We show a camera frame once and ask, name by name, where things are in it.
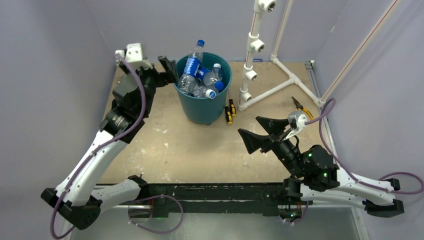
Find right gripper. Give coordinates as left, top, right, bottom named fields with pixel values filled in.
left=236, top=116, right=304, bottom=179

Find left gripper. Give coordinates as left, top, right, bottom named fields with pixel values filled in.
left=120, top=56, right=177, bottom=116

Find Pepsi bottle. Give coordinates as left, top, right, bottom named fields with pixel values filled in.
left=197, top=66, right=225, bottom=92
left=177, top=39, right=205, bottom=94

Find clear bottle blue-orange label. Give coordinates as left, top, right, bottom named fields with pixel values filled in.
left=212, top=63, right=223, bottom=81

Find teal plastic bin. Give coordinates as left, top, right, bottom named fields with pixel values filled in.
left=173, top=52, right=233, bottom=126

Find clear bottle white cap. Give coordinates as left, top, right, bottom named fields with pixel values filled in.
left=191, top=85, right=217, bottom=99

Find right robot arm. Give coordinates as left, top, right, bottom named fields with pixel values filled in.
left=237, top=114, right=405, bottom=218

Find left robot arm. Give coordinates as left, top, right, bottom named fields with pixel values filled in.
left=41, top=56, right=178, bottom=230

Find left yellow-black screwdriver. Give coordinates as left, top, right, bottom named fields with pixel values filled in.
left=224, top=105, right=233, bottom=124

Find yellow-black screwdriver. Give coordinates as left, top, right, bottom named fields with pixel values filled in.
left=227, top=90, right=237, bottom=117
left=224, top=105, right=233, bottom=124

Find right yellow-black screwdriver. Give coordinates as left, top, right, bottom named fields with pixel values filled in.
left=227, top=90, right=237, bottom=117

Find white PVC pipe stand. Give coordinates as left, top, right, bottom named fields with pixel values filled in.
left=237, top=0, right=276, bottom=111

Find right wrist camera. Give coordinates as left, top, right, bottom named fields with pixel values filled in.
left=284, top=111, right=308, bottom=140

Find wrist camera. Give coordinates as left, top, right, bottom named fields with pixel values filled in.
left=284, top=111, right=308, bottom=140
left=115, top=42, right=152, bottom=69

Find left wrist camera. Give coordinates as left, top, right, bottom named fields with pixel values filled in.
left=115, top=42, right=152, bottom=69

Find yellow handled pliers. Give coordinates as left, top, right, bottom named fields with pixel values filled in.
left=291, top=96, right=314, bottom=120

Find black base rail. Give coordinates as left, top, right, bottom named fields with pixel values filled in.
left=133, top=182, right=302, bottom=218

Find white pipe on wall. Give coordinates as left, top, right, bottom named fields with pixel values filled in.
left=244, top=0, right=325, bottom=110

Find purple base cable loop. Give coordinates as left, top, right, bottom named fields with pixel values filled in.
left=127, top=194, right=185, bottom=235

